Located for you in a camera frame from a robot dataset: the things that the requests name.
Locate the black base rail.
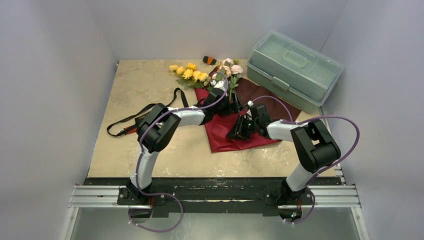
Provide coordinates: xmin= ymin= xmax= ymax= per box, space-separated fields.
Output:
xmin=83 ymin=177 xmax=341 ymax=220

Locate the green plastic toolbox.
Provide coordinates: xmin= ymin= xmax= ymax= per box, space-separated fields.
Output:
xmin=246 ymin=31 xmax=345 ymax=114

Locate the pink fake rose stem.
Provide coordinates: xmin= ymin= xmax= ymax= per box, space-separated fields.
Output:
xmin=220 ymin=58 xmax=244 ymax=101

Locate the aluminium frame rail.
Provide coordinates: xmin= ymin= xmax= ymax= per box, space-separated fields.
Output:
xmin=61 ymin=109 xmax=372 ymax=240

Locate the yellow fake flower stem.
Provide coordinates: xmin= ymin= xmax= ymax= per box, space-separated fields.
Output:
xmin=168 ymin=63 xmax=212 ymax=90

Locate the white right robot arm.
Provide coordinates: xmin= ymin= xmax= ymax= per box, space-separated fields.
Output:
xmin=226 ymin=103 xmax=341 ymax=205

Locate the small orange black object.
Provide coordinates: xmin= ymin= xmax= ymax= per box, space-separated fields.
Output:
xmin=202 ymin=56 xmax=217 ymax=66

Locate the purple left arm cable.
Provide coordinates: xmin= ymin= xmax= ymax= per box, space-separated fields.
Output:
xmin=128 ymin=71 xmax=230 ymax=233

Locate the dark red wrapping paper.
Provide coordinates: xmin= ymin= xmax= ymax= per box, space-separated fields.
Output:
xmin=205 ymin=77 xmax=301 ymax=153

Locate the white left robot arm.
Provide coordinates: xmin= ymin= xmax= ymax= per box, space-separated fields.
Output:
xmin=127 ymin=77 xmax=232 ymax=205

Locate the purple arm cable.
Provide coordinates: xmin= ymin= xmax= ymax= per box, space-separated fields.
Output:
xmin=246 ymin=95 xmax=361 ymax=226
xmin=128 ymin=71 xmax=230 ymax=233

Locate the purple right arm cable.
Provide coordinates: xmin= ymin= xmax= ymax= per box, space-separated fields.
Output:
xmin=246 ymin=95 xmax=361 ymax=226

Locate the peach fake rose stem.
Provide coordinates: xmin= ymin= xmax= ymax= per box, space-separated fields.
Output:
xmin=210 ymin=62 xmax=232 ymax=87

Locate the black lanyard strap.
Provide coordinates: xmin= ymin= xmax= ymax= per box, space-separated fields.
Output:
xmin=106 ymin=87 xmax=190 ymax=138

